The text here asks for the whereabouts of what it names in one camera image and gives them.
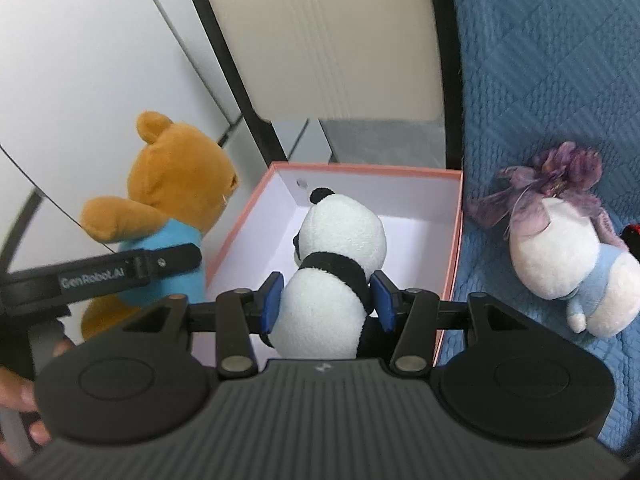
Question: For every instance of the black curved tube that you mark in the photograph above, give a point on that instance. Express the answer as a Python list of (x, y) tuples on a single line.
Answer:
[(20, 220)]

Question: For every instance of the person's left hand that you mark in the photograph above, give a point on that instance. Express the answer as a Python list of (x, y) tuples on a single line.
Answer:
[(17, 390)]

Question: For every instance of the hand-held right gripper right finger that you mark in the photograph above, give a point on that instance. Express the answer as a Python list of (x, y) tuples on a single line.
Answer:
[(383, 304)]

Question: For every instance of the purple fabric flower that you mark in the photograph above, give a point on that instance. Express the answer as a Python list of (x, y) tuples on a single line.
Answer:
[(570, 165)]

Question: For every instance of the small red black toy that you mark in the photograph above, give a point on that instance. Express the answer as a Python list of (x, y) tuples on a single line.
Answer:
[(632, 234)]

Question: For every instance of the white plush toy blue shirt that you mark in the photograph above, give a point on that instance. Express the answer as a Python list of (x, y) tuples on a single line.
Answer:
[(550, 255)]

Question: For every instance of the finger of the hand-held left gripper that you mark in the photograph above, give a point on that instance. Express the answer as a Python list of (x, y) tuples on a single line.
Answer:
[(165, 262)]

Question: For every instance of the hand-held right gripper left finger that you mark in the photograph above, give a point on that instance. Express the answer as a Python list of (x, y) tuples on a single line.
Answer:
[(272, 305)]

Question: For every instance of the beige panel black frame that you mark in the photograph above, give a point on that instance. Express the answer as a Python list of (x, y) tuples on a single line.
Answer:
[(310, 35)]

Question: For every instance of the white wardrobe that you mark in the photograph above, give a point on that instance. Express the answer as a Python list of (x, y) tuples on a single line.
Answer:
[(75, 60)]

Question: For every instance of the brown teddy bear blue shirt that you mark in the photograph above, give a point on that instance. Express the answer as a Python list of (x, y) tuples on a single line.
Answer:
[(175, 170)]

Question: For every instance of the panda plush toy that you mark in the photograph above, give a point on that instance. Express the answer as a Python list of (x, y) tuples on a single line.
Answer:
[(340, 230)]

